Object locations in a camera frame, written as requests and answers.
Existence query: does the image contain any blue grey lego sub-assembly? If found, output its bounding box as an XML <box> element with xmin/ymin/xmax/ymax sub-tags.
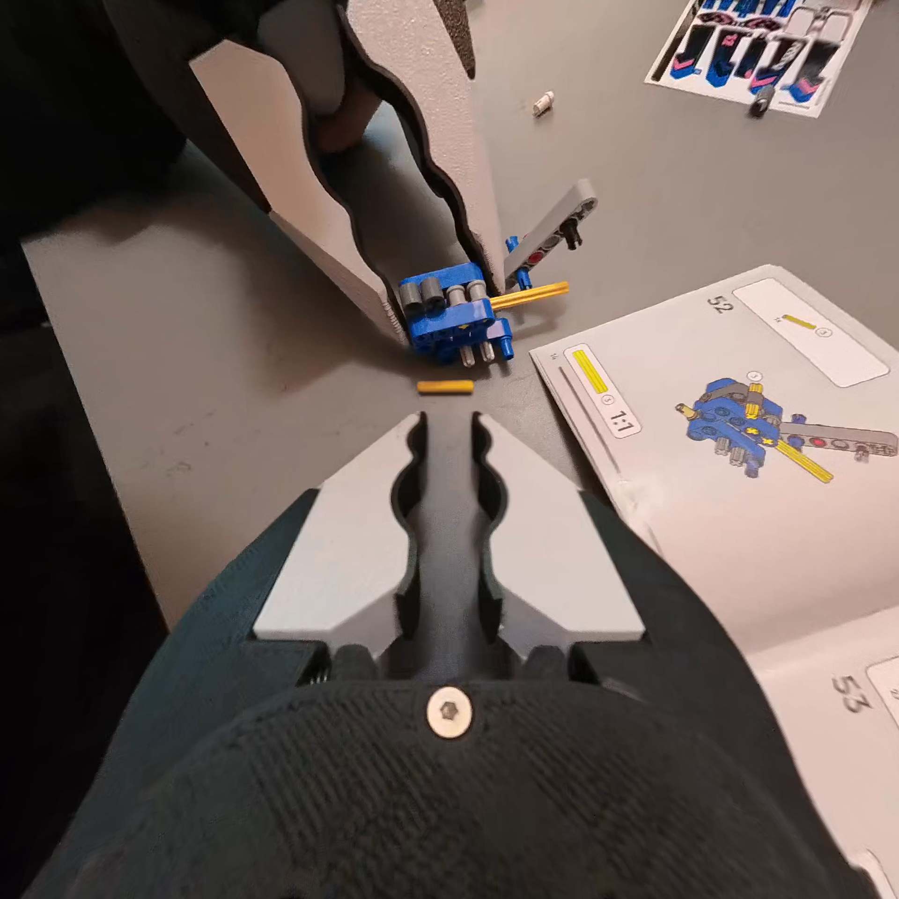
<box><xmin>397</xmin><ymin>177</ymin><xmax>600</xmax><ymax>368</ymax></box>

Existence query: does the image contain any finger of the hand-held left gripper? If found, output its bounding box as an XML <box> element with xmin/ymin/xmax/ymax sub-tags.
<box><xmin>336</xmin><ymin>0</ymin><xmax>507</xmax><ymax>296</ymax></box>
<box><xmin>188</xmin><ymin>37</ymin><xmax>410</xmax><ymax>345</ymax></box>

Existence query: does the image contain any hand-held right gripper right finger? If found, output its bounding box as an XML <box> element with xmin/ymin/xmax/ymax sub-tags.
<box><xmin>471</xmin><ymin>413</ymin><xmax>647</xmax><ymax>660</ymax></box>

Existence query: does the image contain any lego instruction booklet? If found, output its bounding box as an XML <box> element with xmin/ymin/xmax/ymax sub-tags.
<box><xmin>528</xmin><ymin>263</ymin><xmax>899</xmax><ymax>887</ymax></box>

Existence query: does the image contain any lego sticker sheet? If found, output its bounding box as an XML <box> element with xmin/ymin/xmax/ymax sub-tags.
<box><xmin>644</xmin><ymin>0</ymin><xmax>876</xmax><ymax>119</ymax></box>

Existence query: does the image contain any person's left hand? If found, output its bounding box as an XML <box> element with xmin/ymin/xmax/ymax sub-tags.
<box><xmin>311</xmin><ymin>66</ymin><xmax>385</xmax><ymax>155</ymax></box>

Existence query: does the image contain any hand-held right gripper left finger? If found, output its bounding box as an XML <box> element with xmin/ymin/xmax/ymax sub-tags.
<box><xmin>253</xmin><ymin>413</ymin><xmax>428</xmax><ymax>660</ymax></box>

